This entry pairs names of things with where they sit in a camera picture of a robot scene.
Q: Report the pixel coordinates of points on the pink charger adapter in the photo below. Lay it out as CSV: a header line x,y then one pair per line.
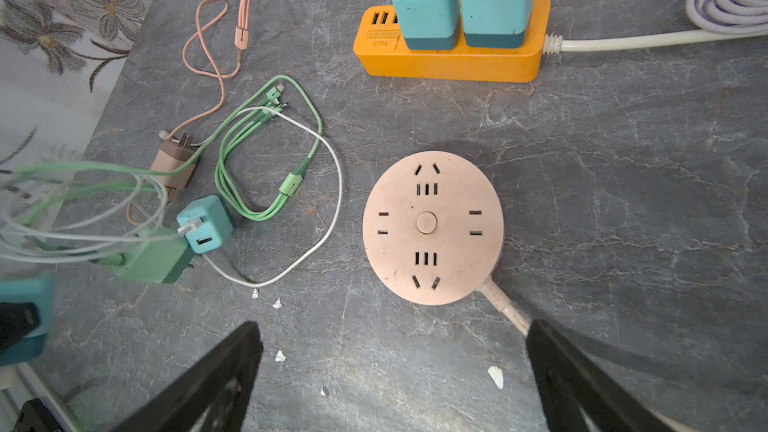
x,y
171,156

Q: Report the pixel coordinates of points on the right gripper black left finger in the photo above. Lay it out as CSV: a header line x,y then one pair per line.
x,y
216,391

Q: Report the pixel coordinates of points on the light green charger adapter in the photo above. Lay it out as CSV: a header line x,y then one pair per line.
x,y
160,259

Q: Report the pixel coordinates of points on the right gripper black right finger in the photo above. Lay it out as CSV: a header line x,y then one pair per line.
x,y
575,393

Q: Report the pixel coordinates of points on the teal charger adapter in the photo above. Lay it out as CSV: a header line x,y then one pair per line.
x,y
207,223
26,315
431,25
497,3

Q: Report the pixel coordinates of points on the round pink power socket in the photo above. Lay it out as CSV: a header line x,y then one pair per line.
x,y
433,228

